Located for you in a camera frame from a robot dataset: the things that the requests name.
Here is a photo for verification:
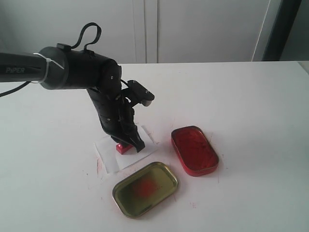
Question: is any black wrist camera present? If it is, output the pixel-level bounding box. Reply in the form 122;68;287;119
122;80;155;107

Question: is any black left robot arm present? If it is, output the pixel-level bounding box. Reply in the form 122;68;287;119
0;46;154;152

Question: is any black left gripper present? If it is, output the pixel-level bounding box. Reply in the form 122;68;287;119
87;88;145;153

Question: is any white paper sheet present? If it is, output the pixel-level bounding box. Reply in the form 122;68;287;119
94;125;158;174

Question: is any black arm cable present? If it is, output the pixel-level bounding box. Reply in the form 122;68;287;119
0;22;102;98

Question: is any red ink pad tin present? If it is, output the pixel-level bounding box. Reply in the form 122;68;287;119
171;126;219;177

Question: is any red rubber stamp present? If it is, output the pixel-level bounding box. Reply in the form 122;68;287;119
116;144;133;155

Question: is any white zip tie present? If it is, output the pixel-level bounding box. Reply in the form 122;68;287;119
30;53;64;84

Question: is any gold tin lid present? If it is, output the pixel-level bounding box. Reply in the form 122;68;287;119
112;161;179;218

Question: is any white cabinet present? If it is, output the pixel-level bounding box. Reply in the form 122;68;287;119
0;0;280;63

